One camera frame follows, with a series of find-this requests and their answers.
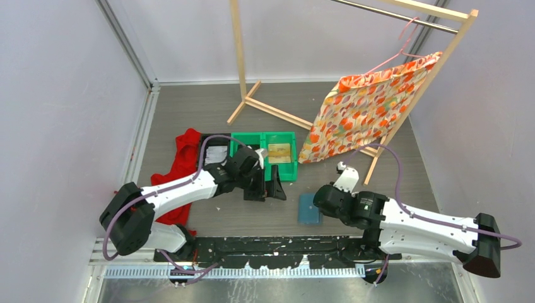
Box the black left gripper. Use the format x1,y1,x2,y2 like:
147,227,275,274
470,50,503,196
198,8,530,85
237,165,286,202

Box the blue card holder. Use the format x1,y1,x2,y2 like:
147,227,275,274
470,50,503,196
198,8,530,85
297,193,322,225

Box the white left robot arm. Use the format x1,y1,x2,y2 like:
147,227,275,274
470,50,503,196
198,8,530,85
99,147,286,261

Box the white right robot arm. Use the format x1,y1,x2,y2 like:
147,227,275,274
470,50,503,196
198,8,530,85
313,184,501,278

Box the green bin with gold cards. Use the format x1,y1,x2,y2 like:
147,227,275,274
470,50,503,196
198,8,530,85
262,132,298,182

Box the gold cards stack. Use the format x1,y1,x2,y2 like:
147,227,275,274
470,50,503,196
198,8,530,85
267,143,292,164

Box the green bin with dark cards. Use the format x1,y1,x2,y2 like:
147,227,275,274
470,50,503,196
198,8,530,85
228,132,266,172

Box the white cards in black bin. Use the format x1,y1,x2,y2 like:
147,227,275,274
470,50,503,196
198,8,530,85
204,145,228,165

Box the black plastic bin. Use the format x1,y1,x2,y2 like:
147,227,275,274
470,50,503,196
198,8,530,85
194,133,230,174

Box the red cloth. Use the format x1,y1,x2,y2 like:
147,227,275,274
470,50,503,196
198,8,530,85
150,128,203,228

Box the floral orange fabric bag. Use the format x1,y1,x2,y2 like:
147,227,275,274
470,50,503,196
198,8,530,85
298,52,442,163

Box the wooden clothes rack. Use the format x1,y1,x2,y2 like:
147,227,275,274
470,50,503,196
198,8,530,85
227,1,479,185

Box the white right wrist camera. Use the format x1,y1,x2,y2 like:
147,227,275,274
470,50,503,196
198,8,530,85
333,161,360,193

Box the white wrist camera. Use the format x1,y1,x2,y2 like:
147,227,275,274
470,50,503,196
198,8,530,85
255,148,268,170
333,161,360,193

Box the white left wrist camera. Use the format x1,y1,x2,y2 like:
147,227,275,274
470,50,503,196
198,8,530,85
255,148,268,170

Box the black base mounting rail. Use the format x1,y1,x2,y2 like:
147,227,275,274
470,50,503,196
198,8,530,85
169,235,385,270

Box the pink wire hanger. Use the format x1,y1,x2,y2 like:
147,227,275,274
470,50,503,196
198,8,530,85
364,17,423,75

